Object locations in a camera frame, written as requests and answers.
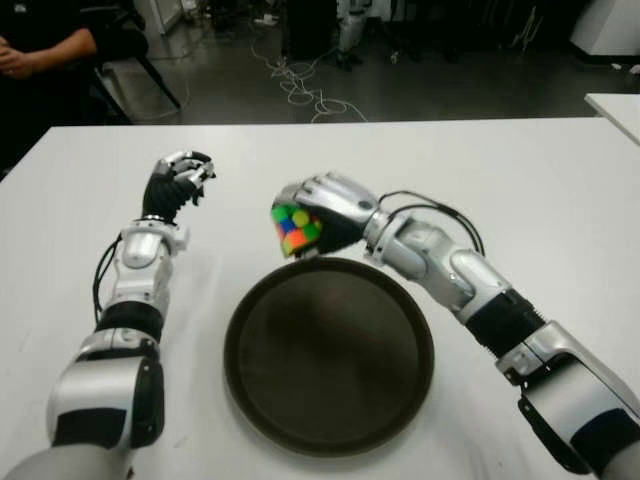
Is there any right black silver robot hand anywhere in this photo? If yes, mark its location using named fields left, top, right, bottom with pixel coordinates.
left=272, top=170, right=381, bottom=259

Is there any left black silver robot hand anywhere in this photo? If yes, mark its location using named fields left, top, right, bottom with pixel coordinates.
left=142, top=149, right=219, bottom=224

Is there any multicoloured Rubik's cube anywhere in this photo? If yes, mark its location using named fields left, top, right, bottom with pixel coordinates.
left=270, top=200, right=324, bottom=259

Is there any round dark brown plate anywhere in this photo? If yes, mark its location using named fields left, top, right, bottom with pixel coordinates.
left=222, top=257, right=435, bottom=459

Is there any black chair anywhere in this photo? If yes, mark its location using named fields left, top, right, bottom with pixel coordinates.
left=89, top=0, right=181, bottom=124

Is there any black cabinet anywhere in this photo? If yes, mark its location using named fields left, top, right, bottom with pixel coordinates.
left=282, top=0, right=341, bottom=60

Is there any white glass-front cabinet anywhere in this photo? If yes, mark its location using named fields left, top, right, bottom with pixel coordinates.
left=132, top=0, right=186, bottom=35

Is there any seated person in black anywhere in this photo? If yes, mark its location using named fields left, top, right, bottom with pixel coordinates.
left=0, top=0, right=149, bottom=171

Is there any white side table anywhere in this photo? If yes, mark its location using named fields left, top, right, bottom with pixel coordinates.
left=583, top=92, right=640, bottom=146

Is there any white slanted cabinet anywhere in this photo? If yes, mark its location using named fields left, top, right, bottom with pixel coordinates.
left=569, top=0, right=640, bottom=54

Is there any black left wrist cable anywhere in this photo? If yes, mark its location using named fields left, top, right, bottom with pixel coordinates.
left=91, top=234, right=124, bottom=321

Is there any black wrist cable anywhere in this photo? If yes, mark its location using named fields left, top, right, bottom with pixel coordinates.
left=377, top=189, right=485, bottom=256
left=91, top=234, right=124, bottom=321

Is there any tangled white floor cable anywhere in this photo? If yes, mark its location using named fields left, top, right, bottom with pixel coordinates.
left=249, top=34, right=369, bottom=124

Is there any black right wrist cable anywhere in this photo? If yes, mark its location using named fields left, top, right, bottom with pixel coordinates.
left=377, top=189, right=485, bottom=256

